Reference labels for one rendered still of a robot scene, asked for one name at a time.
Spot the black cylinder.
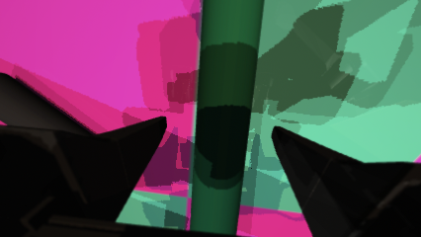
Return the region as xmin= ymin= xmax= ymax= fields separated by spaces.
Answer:
xmin=0 ymin=72 xmax=93 ymax=136

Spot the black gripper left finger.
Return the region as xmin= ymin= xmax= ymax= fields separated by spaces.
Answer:
xmin=0 ymin=116 xmax=167 ymax=222

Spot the dark green cylinder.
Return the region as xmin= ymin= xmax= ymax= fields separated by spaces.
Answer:
xmin=190 ymin=0 xmax=265 ymax=235

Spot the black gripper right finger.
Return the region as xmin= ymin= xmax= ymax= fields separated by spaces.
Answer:
xmin=271 ymin=126 xmax=421 ymax=237

